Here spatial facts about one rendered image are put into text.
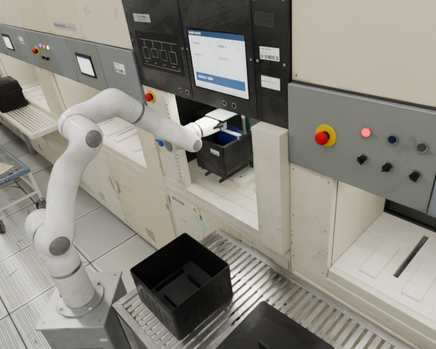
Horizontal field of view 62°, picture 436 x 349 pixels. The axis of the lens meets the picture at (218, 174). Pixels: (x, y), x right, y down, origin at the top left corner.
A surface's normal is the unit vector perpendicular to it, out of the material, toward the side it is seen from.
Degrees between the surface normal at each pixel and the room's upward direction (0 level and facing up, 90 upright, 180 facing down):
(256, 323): 0
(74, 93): 90
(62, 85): 90
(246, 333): 0
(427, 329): 90
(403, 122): 90
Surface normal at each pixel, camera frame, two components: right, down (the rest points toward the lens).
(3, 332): -0.11, -0.84
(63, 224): 0.72, -0.15
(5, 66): 0.68, 0.33
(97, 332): -0.03, 0.55
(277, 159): -0.72, 0.44
